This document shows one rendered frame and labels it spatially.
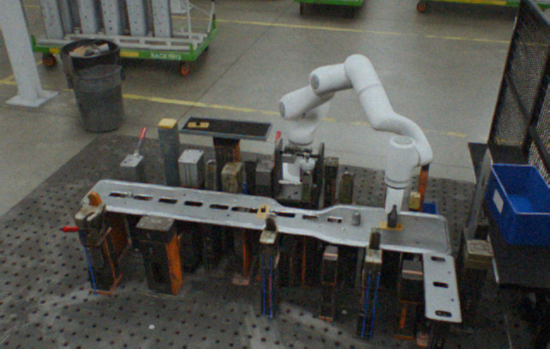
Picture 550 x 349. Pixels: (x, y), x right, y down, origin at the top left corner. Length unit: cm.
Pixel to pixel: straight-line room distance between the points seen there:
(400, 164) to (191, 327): 92
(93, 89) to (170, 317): 301
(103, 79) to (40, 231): 234
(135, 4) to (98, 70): 181
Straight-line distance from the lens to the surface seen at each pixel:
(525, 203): 214
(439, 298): 169
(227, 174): 204
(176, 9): 851
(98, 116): 483
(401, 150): 170
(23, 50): 561
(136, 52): 599
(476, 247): 181
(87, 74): 464
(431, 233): 193
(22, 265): 241
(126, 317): 205
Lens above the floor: 216
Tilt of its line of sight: 31 degrees down
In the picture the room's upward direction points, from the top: straight up
